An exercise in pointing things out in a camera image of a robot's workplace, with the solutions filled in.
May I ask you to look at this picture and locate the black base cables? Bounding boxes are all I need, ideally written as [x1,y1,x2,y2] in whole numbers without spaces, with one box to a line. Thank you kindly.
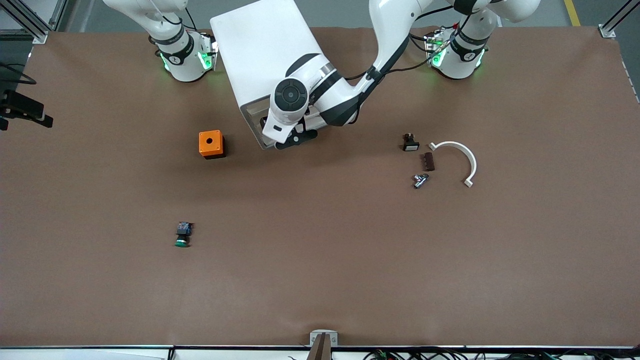
[409,27,438,53]

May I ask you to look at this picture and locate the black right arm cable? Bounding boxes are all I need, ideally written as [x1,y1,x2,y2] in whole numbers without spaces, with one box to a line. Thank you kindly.
[0,62,37,87]

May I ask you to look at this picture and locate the white table edge rail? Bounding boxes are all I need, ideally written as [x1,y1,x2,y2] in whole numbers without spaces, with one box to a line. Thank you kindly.
[0,345,640,360]

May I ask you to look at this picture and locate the orange button enclosure box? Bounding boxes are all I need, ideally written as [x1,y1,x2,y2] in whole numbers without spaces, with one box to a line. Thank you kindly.
[198,130,226,160]

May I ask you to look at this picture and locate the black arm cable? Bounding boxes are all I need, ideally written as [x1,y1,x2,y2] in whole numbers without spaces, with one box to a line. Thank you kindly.
[345,5,453,82]
[0,62,37,87]

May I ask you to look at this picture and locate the aluminium frame post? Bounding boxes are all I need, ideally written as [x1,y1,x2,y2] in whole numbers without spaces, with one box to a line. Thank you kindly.
[0,0,68,44]
[599,0,640,38]

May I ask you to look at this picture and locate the green push button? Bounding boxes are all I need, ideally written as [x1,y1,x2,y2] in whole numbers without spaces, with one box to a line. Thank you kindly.
[174,221,194,249]

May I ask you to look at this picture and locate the grey metal mount bracket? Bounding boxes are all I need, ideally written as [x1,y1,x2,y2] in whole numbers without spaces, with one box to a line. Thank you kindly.
[309,329,339,348]

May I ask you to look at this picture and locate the white half-ring pipe clamp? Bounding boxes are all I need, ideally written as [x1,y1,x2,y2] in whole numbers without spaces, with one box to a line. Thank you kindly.
[428,141,478,188]

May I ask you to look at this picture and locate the brown wedge piece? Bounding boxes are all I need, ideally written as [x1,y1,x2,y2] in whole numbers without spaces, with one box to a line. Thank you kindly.
[306,333,333,360]

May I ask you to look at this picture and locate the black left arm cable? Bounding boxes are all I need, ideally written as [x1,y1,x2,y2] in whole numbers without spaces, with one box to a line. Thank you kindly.
[345,5,453,82]

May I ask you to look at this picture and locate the white drawer cabinet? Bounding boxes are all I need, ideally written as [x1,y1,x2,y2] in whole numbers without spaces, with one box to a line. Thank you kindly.
[210,0,321,150]

